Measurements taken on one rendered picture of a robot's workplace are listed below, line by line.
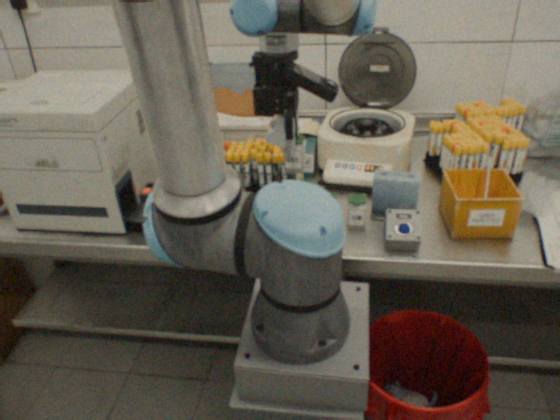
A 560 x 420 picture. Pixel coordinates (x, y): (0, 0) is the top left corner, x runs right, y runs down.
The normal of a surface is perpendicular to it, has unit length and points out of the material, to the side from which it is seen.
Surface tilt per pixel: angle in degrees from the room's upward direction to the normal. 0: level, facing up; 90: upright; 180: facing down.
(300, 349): 75
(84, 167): 90
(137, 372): 0
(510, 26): 90
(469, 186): 90
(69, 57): 90
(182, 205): 55
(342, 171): 25
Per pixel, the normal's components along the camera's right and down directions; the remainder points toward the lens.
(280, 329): -0.47, 0.24
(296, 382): -0.14, 0.54
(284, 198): 0.10, -0.79
